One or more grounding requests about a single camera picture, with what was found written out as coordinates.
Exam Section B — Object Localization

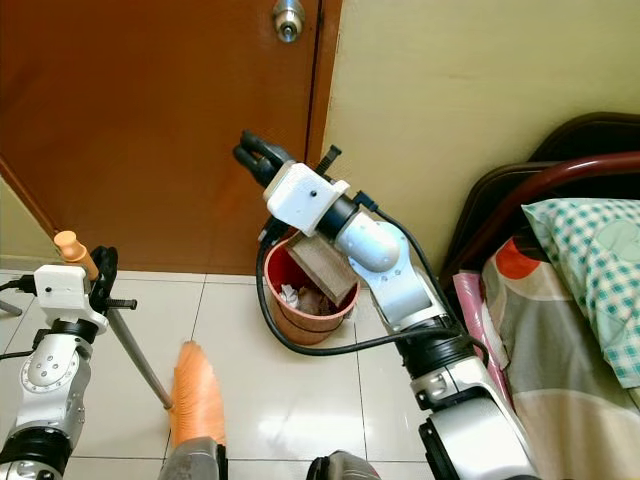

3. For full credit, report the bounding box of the crumpled white paper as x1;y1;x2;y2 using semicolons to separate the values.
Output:
278;283;311;309

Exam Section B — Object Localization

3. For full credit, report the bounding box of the green checkered pillow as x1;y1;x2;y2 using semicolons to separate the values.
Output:
523;197;640;389

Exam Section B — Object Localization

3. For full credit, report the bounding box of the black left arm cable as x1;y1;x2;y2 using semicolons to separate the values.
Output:
0;278;41;361

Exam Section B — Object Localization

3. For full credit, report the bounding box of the red plastic waste bin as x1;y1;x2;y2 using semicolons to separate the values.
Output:
263;238;359;346

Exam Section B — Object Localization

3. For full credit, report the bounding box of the grey right robot leg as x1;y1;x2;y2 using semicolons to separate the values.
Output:
305;452;381;480

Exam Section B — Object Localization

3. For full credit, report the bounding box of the silver round door knob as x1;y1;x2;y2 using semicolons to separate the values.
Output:
272;0;306;44

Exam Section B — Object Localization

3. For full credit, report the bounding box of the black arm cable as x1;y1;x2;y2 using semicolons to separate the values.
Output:
0;278;41;361
255;195;491;358

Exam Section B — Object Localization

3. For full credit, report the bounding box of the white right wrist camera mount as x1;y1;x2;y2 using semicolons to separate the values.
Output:
265;145;349;236

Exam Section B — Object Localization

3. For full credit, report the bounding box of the brown wooden door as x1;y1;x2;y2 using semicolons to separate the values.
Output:
0;0;346;278

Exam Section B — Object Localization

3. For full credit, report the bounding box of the beige bedsheet with orange patches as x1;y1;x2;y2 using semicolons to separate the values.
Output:
480;238;640;480

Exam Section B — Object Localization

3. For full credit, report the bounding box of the dark wooden bed headboard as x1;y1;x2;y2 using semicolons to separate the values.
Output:
445;112;640;276

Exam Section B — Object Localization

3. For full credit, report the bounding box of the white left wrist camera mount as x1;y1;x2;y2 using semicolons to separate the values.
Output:
33;264;138;336

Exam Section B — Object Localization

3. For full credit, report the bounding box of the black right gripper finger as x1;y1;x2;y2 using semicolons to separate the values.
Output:
242;130;296;166
233;145;276;189

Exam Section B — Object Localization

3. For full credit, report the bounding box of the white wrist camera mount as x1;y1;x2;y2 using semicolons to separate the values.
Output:
265;145;349;236
33;264;138;336

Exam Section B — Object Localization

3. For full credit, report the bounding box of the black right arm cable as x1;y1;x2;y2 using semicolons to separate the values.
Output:
255;195;491;358

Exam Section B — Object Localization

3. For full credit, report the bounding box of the brown cardboard piece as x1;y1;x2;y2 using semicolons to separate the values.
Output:
285;230;361;306

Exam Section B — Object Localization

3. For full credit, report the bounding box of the orange broom with metal stick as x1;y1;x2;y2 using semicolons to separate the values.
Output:
55;230;227;449

